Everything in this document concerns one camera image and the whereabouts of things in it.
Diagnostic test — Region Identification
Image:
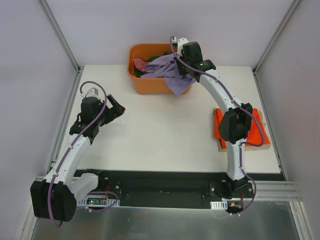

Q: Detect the left aluminium frame post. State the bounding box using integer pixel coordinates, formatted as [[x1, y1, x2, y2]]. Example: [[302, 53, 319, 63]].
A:
[[37, 0, 82, 73]]

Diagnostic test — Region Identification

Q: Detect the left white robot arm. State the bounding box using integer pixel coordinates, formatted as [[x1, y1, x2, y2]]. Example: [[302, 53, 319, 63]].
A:
[[30, 94, 126, 222]]

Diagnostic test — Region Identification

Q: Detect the green t shirt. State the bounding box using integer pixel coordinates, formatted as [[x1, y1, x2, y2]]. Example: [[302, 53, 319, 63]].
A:
[[132, 51, 171, 78]]

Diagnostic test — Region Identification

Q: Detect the aluminium frame post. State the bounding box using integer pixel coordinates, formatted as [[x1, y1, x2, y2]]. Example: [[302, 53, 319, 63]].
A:
[[37, 0, 82, 73], [252, 0, 303, 76]]

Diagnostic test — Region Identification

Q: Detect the orange plastic bin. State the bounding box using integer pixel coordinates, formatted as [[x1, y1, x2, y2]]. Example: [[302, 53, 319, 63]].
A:
[[127, 43, 191, 94]]

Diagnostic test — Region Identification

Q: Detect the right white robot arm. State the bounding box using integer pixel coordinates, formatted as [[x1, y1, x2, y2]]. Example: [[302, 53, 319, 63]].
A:
[[132, 38, 254, 199]]

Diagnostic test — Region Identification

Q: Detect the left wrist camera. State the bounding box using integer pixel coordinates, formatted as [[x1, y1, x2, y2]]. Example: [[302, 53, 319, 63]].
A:
[[80, 87, 99, 99]]

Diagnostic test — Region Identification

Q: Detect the right white cable duct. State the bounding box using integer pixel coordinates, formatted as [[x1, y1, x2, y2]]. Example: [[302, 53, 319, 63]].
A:
[[210, 200, 244, 210]]

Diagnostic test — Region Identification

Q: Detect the orange folded t shirt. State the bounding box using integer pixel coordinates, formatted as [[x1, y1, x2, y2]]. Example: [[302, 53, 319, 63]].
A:
[[212, 107, 272, 149]]

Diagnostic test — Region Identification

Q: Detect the pink t shirt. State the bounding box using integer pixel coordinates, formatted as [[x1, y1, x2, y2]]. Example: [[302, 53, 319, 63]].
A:
[[133, 58, 149, 72]]

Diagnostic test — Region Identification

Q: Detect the left white cable duct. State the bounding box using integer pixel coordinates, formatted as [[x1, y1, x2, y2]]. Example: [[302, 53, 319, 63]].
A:
[[77, 197, 120, 208]]

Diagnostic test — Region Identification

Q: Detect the white cable duct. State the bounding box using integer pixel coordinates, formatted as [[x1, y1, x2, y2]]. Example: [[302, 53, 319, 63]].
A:
[[77, 197, 120, 208], [210, 200, 244, 210]]

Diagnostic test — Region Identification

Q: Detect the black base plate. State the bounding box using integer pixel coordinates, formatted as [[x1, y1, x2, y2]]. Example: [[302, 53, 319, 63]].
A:
[[47, 168, 287, 210]]

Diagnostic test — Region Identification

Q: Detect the front aluminium rail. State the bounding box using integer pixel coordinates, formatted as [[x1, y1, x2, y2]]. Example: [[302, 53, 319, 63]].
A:
[[32, 174, 303, 202]]

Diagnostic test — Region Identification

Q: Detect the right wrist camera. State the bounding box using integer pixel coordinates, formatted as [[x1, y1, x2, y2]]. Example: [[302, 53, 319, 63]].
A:
[[172, 37, 189, 52]]

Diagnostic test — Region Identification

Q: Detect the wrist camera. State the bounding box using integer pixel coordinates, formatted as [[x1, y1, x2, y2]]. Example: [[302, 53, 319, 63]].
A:
[[80, 87, 99, 99], [172, 37, 189, 52]]

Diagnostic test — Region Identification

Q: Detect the right aluminium frame post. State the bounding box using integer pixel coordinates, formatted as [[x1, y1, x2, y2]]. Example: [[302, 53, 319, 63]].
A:
[[252, 0, 303, 76]]

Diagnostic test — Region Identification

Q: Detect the lavender t shirt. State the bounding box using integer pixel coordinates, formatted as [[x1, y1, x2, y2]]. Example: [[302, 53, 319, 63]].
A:
[[140, 54, 196, 96]]

